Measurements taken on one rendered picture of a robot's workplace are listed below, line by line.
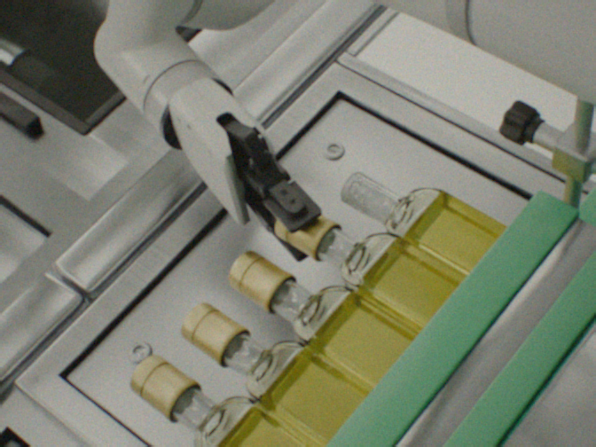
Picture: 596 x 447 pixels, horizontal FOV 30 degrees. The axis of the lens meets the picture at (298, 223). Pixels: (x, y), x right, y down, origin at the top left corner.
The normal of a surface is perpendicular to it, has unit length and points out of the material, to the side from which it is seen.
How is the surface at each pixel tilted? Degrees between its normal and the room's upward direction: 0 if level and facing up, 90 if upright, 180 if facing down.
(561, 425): 90
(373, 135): 90
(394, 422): 90
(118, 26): 79
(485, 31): 90
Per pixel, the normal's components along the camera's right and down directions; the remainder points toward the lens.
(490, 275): -0.11, -0.57
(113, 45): -0.70, 0.22
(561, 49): -0.64, 0.59
